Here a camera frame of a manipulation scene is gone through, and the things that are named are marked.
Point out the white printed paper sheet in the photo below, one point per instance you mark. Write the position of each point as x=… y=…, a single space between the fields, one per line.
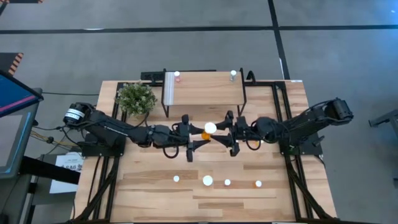
x=62 y=186

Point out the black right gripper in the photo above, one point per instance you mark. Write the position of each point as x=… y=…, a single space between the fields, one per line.
x=244 y=130

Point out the large orange medicine bottle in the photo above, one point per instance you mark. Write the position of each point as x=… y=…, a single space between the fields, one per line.
x=210 y=127
x=207 y=180

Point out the grey metal stand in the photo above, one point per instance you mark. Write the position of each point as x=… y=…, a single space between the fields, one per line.
x=385 y=118

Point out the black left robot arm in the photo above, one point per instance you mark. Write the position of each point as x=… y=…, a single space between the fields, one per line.
x=109 y=127

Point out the small orange medicine bottle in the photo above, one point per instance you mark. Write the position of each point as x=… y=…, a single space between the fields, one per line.
x=255 y=143
x=176 y=178
x=258 y=183

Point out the blue screen monitor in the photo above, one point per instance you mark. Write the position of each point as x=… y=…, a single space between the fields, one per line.
x=15 y=93

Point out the pink medicine bottle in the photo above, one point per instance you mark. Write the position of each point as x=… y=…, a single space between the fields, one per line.
x=177 y=76
x=227 y=182

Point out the potted green plant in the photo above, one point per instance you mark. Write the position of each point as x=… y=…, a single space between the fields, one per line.
x=136 y=99

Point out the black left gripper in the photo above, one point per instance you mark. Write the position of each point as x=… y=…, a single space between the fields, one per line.
x=171 y=137

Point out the hazard-striped black floor mat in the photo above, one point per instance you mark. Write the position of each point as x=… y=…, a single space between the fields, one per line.
x=21 y=1
x=12 y=63

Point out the small clear medicine bottle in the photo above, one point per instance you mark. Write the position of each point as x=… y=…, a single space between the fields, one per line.
x=233 y=74

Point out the wooden shelf black frame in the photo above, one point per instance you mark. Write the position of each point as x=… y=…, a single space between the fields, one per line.
x=205 y=90

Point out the black aluminium table frame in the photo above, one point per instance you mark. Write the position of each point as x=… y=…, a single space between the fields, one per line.
x=264 y=83

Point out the black power strip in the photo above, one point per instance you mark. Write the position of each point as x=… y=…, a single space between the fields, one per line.
x=152 y=76

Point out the black stand beam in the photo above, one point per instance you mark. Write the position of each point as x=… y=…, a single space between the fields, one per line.
x=49 y=170

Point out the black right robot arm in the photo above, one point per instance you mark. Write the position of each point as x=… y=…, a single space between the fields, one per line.
x=304 y=123

